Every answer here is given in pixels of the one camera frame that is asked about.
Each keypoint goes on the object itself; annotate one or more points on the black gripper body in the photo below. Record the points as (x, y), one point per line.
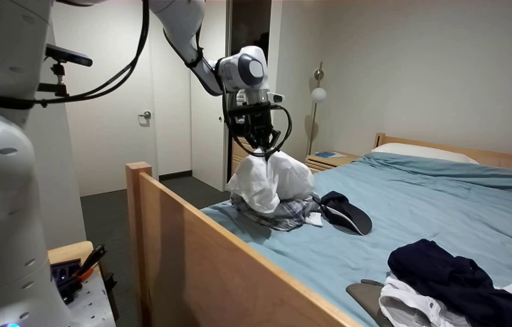
(256, 120)

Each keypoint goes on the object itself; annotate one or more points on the grey khaki cloth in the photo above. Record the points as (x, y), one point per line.
(365, 296)

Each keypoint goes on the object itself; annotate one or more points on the navy blue cloth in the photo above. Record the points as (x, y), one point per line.
(437, 273)

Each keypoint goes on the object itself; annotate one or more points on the wooden dresser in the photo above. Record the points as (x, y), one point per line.
(237, 164)

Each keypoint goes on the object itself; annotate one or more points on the wooden nightstand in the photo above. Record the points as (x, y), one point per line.
(325, 164)

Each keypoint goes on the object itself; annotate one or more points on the floor lamp with globe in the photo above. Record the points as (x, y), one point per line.
(317, 95)

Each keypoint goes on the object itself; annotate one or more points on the black cap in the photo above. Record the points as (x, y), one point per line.
(343, 211)

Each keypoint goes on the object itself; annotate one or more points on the white door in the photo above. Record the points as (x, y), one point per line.
(110, 120)

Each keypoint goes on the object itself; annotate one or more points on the white pillow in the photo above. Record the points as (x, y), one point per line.
(419, 151)

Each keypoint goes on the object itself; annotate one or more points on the light blue bedsheet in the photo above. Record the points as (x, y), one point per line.
(437, 200)

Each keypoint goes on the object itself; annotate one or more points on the black orange hand tools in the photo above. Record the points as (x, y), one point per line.
(83, 269)

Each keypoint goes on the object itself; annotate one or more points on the white grey garment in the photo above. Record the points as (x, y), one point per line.
(406, 302)

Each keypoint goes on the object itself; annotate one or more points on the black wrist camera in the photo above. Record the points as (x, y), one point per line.
(245, 109)

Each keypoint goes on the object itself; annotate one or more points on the wooden bed frame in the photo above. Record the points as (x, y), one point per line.
(207, 273)

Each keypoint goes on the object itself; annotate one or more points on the black camera on stand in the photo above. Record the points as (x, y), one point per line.
(67, 55)

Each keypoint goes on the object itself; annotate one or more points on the perforated robot base plate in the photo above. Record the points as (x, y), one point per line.
(92, 306)

